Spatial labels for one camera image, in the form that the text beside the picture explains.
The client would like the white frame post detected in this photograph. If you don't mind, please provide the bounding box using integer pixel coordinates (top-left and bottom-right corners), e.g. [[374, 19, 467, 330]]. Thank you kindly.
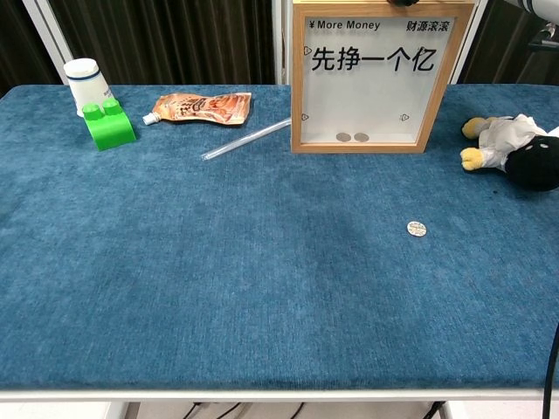
[[271, 0, 294, 86], [449, 0, 489, 85], [21, 0, 74, 84]]

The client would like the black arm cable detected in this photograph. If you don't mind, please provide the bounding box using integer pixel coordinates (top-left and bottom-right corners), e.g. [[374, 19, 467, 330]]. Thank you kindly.
[[542, 321, 559, 419]]

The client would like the black white plush penguin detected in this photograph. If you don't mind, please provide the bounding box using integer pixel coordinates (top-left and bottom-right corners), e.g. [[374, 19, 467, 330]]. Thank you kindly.
[[459, 113, 559, 193]]

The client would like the orange spout pouch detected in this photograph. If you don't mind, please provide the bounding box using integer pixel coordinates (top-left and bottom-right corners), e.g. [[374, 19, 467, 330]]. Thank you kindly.
[[141, 92, 253, 127]]

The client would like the white paper cup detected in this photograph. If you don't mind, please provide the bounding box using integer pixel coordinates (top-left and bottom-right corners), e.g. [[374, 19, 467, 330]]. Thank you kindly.
[[63, 58, 114, 118]]

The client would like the green toy building block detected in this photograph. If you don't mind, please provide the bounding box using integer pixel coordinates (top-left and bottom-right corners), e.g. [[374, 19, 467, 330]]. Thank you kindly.
[[81, 98, 138, 153]]

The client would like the clear plastic straw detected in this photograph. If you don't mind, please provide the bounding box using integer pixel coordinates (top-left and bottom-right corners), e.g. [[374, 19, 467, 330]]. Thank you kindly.
[[201, 116, 293, 162]]

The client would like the blue table cloth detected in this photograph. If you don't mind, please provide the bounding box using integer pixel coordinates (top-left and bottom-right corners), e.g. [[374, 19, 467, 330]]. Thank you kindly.
[[0, 84, 559, 391]]

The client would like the wooden coin box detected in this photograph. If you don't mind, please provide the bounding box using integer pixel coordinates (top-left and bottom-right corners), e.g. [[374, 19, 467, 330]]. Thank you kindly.
[[290, 0, 476, 155]]

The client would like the black pleated curtain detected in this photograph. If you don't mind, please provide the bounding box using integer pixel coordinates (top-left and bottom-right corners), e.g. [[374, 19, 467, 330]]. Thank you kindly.
[[458, 0, 559, 86], [0, 0, 60, 100], [47, 0, 276, 86]]

